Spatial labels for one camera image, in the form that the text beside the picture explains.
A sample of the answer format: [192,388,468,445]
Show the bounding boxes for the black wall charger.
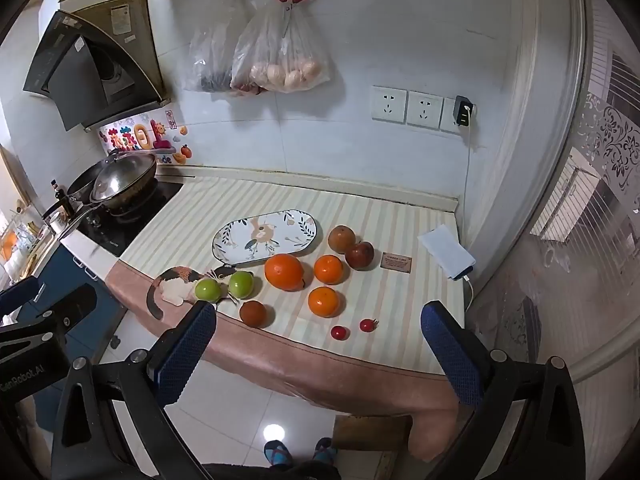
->
[452,95,475,128]

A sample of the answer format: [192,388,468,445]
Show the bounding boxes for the blue slipper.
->
[312,437,338,463]
[263,439,296,467]

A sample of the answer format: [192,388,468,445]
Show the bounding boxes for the person's dark pants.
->
[200,461,341,480]

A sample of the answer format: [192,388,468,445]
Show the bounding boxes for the striped cat table mat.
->
[105,175,468,463]

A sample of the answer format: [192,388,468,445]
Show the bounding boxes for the black range hood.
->
[22,0,171,133]

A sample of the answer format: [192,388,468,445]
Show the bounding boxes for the white charging cable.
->
[457,105,478,313]

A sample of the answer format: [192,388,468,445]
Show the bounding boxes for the plastic bag of eggs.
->
[230,2,332,95]

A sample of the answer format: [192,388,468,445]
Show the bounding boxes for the blue kitchen cabinet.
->
[0,242,130,361]

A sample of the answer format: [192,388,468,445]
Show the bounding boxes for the white wall socket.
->
[440,97,473,135]
[406,91,443,128]
[371,86,408,123]

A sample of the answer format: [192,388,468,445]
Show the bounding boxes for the floral frosted glass door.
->
[525,0,640,386]

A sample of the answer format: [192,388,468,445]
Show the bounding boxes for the dark red apple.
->
[345,241,376,271]

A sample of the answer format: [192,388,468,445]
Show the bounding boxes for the red-brown apple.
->
[239,300,268,329]

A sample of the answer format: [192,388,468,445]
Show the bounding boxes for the clear plastic bag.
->
[182,0,251,93]

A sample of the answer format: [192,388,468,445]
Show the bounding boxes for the white door frame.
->
[470,0,588,306]

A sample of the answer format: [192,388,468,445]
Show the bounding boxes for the small orange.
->
[314,254,346,285]
[307,286,342,318]

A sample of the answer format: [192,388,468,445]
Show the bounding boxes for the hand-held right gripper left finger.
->
[52,301,218,480]

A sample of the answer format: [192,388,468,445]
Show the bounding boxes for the black cooktop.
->
[75,177,185,258]

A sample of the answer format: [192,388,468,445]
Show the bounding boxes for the colourful wall stickers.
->
[97,110,193,166]

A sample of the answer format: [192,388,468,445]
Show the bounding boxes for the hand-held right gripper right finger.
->
[420,301,588,480]

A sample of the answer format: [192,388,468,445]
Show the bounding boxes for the white power bank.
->
[417,225,477,281]

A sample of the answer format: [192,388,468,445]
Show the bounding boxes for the steel wok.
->
[57,152,158,241]

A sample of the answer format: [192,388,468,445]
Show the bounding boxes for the green apple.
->
[194,278,222,303]
[228,270,255,298]

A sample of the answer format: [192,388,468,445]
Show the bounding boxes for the steel wok lid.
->
[90,157,151,203]

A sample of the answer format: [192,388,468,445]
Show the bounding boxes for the large orange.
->
[264,254,307,292]

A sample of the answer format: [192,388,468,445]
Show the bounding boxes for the pale red yellow apple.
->
[328,225,357,254]

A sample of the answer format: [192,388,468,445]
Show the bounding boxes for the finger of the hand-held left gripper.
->
[0,276,43,317]
[30,283,98,346]

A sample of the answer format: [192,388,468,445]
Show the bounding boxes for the floral oval plate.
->
[211,209,321,267]

